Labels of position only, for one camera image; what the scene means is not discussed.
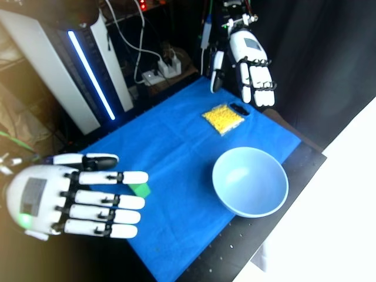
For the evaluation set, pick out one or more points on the white tower with blue light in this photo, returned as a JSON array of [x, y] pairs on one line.
[[38, 58]]

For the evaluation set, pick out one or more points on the light blue bowl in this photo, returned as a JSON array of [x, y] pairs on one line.
[[249, 182]]

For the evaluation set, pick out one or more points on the white adapter with blue plug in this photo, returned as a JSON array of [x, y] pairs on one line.
[[205, 32]]

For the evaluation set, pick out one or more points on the bag of yellow beads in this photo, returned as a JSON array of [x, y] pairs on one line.
[[223, 119]]

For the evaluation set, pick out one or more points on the green block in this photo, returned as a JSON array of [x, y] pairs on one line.
[[142, 190]]

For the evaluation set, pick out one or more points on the white power strip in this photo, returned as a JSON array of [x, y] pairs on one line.
[[152, 77]]

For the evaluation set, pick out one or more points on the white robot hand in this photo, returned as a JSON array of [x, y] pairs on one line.
[[38, 188], [245, 44]]

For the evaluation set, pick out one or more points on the blue table cloth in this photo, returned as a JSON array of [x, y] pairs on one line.
[[176, 141]]

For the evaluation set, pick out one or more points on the dark curtain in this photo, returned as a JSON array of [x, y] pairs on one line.
[[323, 58]]

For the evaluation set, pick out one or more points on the small black oblong object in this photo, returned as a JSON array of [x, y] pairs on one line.
[[239, 109]]

